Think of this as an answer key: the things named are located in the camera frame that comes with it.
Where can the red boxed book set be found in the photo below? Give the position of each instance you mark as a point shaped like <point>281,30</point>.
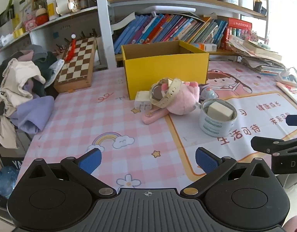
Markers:
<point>239,26</point>

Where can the red jar with wooden lid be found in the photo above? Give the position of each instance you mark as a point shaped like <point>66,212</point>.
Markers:
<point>41,18</point>

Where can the white yellow bottle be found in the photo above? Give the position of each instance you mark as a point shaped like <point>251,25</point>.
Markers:
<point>51,8</point>

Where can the pink notebook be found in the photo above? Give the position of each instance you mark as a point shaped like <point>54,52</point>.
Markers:
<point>293,94</point>

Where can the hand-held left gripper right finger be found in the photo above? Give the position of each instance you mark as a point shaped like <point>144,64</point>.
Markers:
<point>206,160</point>

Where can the black photo frame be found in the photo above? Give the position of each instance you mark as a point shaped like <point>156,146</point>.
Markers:
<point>6,17</point>

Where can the dark clothes pile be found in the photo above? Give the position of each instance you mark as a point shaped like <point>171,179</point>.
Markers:
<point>47,62</point>

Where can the blue toy car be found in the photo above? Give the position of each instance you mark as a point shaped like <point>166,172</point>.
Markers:
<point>207,93</point>

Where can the person's pink clothing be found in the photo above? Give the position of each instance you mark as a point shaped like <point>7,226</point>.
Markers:
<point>294,224</point>

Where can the purple garment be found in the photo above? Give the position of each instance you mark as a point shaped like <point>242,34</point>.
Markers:
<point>35,113</point>

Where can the white desk lamp bar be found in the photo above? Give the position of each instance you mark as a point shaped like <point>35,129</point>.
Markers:
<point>172,9</point>

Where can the pink plush paw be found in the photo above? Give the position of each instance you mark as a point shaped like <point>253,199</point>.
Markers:
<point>184,99</point>

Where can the row of books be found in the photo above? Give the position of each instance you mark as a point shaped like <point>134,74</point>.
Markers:
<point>163,29</point>

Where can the pink cartoon desktop mat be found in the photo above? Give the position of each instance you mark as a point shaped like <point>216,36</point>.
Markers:
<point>102,116</point>

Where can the white shelf unit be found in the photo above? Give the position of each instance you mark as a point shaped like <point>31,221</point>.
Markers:
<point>103,29</point>

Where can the large white charger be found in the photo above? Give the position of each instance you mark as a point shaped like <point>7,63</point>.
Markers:
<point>141,99</point>

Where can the white tape roll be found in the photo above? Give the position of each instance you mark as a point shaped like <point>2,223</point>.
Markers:
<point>211,125</point>

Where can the long orange white box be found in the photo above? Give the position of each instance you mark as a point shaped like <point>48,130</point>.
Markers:
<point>204,46</point>

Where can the pink tissue box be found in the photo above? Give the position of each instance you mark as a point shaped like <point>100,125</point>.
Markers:
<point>30,25</point>

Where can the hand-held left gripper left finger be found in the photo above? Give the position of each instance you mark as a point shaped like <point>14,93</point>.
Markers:
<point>90,160</point>

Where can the white rectangular block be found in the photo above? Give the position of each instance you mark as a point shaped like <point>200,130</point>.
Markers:
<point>219,111</point>

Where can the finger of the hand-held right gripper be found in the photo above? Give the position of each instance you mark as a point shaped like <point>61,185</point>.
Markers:
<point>267,143</point>
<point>294,120</point>

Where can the small black device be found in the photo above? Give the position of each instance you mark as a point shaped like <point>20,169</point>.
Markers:
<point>259,7</point>

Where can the red tassel ornament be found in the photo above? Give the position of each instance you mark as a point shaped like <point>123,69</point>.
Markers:
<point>71,48</point>

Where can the white power strip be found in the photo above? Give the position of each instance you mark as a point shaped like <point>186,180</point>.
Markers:
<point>287,76</point>

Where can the cream garment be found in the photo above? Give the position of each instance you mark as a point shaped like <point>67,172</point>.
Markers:
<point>15,77</point>

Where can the wooden chessboard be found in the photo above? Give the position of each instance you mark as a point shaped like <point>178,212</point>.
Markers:
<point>76,62</point>

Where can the blue glass ornament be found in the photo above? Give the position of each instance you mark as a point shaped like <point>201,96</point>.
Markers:
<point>4,181</point>

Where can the yellow cardboard box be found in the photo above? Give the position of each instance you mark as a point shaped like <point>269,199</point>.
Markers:
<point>163,75</point>

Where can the pink plastic stapler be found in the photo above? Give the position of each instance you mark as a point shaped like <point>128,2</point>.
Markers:
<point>151,119</point>

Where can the cream wrist watch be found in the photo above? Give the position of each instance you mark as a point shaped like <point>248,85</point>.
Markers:
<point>174,87</point>

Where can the stack of papers and books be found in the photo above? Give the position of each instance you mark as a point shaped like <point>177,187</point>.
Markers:
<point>259,58</point>

